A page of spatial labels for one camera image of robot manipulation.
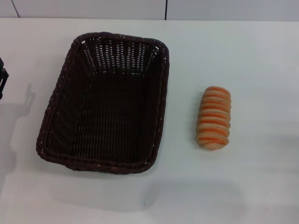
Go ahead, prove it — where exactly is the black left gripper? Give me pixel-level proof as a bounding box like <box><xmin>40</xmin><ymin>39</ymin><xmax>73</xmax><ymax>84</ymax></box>
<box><xmin>0</xmin><ymin>56</ymin><xmax>9</xmax><ymax>101</ymax></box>

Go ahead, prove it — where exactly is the dark woven rectangular basket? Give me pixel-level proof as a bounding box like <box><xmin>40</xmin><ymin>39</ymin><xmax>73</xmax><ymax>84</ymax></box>
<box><xmin>36</xmin><ymin>32</ymin><xmax>170</xmax><ymax>173</ymax></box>

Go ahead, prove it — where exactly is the orange striped bread roll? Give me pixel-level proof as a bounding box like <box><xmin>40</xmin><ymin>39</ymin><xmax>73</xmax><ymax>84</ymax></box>
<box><xmin>195</xmin><ymin>85</ymin><xmax>233</xmax><ymax>149</ymax></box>

